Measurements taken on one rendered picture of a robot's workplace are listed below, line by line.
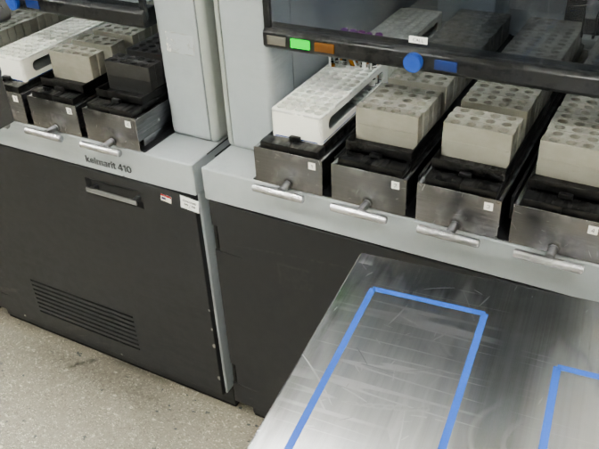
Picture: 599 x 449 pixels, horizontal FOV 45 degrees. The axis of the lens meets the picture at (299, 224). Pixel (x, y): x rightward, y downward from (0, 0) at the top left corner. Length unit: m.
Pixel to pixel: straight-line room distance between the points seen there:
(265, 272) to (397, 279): 0.54
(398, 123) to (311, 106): 0.16
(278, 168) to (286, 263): 0.21
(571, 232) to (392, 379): 0.44
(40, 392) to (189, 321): 0.55
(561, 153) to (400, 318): 0.41
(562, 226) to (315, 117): 0.44
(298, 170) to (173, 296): 0.53
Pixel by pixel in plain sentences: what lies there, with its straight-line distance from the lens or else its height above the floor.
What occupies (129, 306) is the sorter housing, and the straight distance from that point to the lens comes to 1.78.
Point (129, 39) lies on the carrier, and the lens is 1.67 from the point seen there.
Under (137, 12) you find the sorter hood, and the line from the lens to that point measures 1.42.
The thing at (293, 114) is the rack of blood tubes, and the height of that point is 0.86.
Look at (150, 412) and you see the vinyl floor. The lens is 1.93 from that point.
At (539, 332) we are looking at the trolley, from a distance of 0.89.
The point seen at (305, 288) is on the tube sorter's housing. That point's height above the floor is 0.52.
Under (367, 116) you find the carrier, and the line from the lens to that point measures 1.24.
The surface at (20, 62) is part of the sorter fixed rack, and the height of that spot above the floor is 0.86.
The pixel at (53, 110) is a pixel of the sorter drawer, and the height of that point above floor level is 0.78.
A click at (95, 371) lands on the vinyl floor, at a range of 2.08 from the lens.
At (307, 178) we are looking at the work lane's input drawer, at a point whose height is 0.77.
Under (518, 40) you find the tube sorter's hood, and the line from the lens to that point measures 1.11.
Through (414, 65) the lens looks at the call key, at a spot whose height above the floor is 0.98.
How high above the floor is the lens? 1.40
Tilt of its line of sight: 34 degrees down
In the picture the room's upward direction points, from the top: 3 degrees counter-clockwise
